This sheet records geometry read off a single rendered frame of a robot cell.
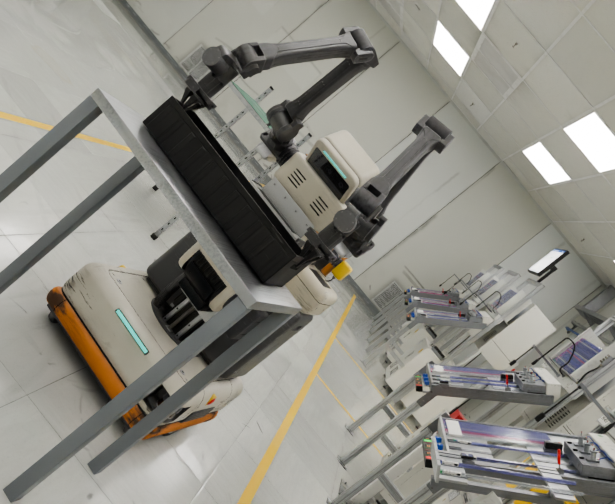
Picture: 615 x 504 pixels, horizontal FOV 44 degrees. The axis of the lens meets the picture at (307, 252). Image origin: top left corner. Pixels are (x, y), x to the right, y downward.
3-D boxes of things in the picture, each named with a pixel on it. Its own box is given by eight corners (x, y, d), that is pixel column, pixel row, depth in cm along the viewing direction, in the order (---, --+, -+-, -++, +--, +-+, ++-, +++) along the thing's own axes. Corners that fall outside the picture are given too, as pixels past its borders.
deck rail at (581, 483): (446, 474, 314) (448, 459, 314) (446, 473, 316) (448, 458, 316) (626, 500, 306) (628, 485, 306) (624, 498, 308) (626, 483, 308)
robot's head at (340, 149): (328, 152, 271) (347, 124, 260) (365, 197, 266) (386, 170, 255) (300, 163, 262) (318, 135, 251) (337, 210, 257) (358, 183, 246)
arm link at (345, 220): (383, 208, 205) (358, 187, 206) (382, 204, 193) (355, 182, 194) (354, 242, 205) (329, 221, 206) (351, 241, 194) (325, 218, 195)
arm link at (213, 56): (261, 71, 216) (250, 47, 219) (247, 51, 205) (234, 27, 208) (225, 92, 218) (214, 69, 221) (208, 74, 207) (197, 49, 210)
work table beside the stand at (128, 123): (-15, 292, 249) (169, 132, 240) (100, 472, 233) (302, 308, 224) (-122, 282, 206) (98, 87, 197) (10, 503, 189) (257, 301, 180)
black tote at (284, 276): (281, 287, 214) (312, 262, 213) (263, 283, 198) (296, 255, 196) (167, 137, 228) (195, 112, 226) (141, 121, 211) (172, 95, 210)
